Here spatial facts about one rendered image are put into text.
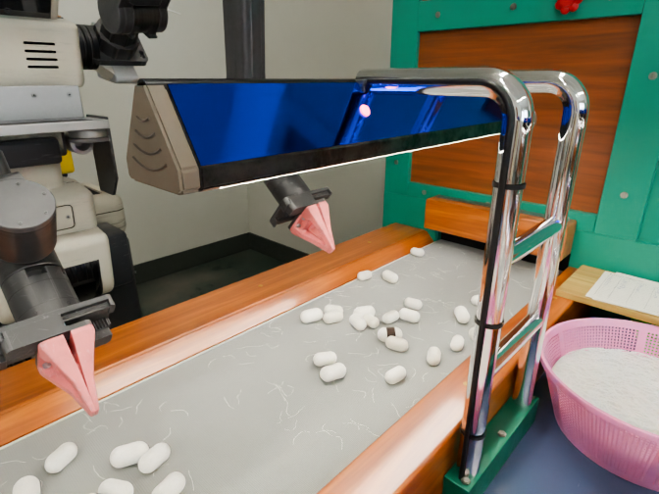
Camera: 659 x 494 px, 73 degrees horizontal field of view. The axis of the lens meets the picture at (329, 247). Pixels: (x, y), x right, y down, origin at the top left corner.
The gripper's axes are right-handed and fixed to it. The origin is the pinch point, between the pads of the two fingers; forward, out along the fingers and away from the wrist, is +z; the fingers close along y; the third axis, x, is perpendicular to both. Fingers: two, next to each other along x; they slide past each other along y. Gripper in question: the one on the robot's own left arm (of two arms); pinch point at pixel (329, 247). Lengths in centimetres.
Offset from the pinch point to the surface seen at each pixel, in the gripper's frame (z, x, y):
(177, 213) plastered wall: -116, 165, 74
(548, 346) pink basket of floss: 30.9, -12.4, 12.4
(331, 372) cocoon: 16.7, -1.0, -13.8
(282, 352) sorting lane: 10.2, 6.7, -13.6
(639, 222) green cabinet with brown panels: 25, -24, 43
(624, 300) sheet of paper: 33.3, -17.7, 30.0
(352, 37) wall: -106, 34, 125
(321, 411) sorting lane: 19.7, -1.5, -18.5
